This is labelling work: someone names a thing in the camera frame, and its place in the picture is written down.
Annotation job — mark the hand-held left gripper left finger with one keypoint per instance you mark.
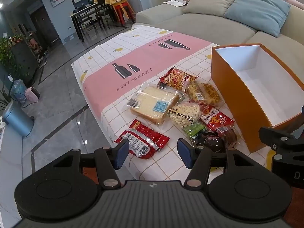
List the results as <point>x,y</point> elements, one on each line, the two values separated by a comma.
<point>121,153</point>

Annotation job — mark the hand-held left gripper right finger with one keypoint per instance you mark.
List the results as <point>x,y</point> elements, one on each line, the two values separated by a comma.
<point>186,153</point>

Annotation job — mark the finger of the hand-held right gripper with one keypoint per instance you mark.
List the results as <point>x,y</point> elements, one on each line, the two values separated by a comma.
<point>298,124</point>
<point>273,136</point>

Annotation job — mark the brown cake clear packet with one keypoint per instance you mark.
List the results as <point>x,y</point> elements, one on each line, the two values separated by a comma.
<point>212,143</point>

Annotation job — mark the sliced bread packet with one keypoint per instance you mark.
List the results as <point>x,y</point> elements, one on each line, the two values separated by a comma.
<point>152,104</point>

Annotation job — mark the orange cardboard box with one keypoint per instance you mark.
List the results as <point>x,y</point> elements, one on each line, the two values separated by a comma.
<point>228,85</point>

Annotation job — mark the green snack packet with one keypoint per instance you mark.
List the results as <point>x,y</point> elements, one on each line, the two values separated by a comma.
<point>193,130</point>

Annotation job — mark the red barcode snack packet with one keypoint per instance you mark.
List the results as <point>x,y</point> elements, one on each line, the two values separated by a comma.
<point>142,137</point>

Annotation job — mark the white candy packet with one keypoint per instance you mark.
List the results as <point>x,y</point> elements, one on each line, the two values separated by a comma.
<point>184,115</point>

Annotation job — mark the red orange print packet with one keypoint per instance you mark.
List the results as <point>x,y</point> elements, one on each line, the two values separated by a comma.
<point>215,119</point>

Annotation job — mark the yellow crisps packet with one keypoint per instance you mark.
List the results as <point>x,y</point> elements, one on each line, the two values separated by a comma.
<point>206,92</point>

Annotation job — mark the red yellow stick snack packet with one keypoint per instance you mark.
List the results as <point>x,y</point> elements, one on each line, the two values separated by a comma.
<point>177,78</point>

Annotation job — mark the pink white checked tablecloth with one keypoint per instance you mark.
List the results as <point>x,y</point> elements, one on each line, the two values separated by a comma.
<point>133,59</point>

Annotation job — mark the pink heater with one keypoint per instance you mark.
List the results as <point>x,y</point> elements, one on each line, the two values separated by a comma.
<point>33,95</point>

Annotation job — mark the blue metal bin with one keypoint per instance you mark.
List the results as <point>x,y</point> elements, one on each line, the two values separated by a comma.
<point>17,118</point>

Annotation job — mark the light blue cushion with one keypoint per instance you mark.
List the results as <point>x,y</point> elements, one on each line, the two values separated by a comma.
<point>258,14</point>

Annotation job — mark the blue plastic bag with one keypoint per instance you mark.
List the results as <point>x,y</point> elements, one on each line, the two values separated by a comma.
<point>19,90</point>

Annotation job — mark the beige sofa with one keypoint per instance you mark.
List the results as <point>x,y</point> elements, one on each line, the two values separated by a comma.
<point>190,26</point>

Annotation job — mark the dark side cabinet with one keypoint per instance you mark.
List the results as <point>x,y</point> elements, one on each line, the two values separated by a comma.
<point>26,59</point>

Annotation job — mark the black dining chair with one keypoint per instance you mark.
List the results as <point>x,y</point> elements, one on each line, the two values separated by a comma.
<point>103,11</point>

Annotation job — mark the red stool stack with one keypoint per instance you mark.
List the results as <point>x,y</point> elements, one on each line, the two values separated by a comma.
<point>122,10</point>

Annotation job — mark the black dining table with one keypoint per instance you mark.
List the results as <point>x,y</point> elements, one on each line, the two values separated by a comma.
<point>80,13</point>

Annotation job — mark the dark wooden door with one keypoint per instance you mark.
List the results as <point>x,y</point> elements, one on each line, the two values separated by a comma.
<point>45,26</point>

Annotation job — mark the green potted plant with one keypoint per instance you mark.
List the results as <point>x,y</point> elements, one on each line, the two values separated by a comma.
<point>8,57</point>

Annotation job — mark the beige cushion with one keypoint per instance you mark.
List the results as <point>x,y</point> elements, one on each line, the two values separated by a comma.
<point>209,1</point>

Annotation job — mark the white papers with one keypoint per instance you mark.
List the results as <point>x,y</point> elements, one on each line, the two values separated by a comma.
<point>174,2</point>

